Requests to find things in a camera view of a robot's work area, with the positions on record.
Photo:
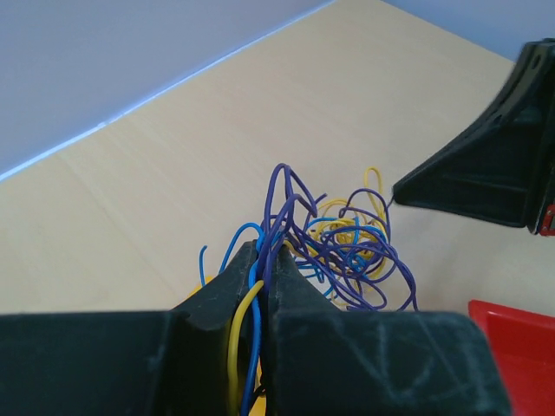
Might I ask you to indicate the red plastic bin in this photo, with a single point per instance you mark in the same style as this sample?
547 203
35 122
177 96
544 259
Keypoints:
522 343

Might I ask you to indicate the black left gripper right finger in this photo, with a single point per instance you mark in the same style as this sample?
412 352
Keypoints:
320 360

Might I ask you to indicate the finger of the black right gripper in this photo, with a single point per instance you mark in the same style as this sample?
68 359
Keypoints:
501 168

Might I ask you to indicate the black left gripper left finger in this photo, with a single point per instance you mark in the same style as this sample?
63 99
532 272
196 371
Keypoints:
162 362

